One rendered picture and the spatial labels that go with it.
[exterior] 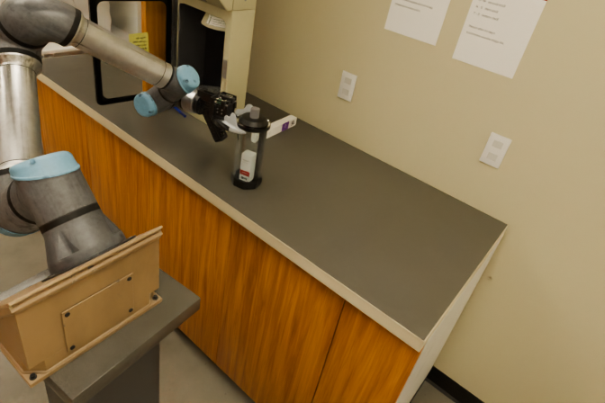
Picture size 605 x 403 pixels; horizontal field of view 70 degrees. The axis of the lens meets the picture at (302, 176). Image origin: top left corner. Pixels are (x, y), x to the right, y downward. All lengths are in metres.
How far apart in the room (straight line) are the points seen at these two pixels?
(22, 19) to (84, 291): 0.62
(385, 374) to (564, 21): 1.13
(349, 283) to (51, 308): 0.68
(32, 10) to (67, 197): 0.45
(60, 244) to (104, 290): 0.12
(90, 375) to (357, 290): 0.63
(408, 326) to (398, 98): 0.91
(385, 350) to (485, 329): 0.81
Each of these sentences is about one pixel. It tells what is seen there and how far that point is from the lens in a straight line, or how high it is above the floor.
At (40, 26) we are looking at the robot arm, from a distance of 1.18.
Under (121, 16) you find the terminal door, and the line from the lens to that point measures 1.75.
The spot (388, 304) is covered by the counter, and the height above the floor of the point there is 0.94.
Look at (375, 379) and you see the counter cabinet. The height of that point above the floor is 0.68.
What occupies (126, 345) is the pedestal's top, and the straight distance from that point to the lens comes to 1.01.
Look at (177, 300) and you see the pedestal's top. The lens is 1.08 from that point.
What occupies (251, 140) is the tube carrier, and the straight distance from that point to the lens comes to 1.34.
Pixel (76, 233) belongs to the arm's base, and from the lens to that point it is 0.94.
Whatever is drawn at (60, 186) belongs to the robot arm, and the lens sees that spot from 0.96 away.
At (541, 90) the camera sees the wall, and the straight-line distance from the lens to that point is 1.57.
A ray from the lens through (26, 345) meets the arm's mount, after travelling 0.92.
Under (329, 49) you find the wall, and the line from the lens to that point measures 1.87.
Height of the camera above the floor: 1.75
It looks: 31 degrees down
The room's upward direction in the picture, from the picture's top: 12 degrees clockwise
